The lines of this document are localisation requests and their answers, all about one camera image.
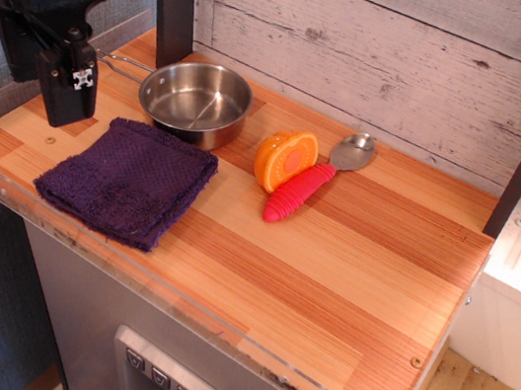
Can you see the small steel saucepan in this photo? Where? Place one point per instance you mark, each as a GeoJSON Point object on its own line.
{"type": "Point", "coordinates": [200, 103]}

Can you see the red handled metal spoon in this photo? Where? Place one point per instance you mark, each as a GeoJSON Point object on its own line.
{"type": "Point", "coordinates": [350, 154]}

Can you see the clear acrylic edge guard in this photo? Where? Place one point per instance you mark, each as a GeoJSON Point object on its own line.
{"type": "Point", "coordinates": [329, 299]}

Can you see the purple folded rag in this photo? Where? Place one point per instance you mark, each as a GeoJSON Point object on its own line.
{"type": "Point", "coordinates": [132, 184]}

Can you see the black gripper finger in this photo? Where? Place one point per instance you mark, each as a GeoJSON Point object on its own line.
{"type": "Point", "coordinates": [68, 76]}
{"type": "Point", "coordinates": [10, 48]}

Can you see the silver dispenser panel with buttons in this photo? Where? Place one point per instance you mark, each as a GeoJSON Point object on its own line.
{"type": "Point", "coordinates": [142, 366]}

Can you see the orange toy half slice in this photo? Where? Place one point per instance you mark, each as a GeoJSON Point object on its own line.
{"type": "Point", "coordinates": [283, 156]}

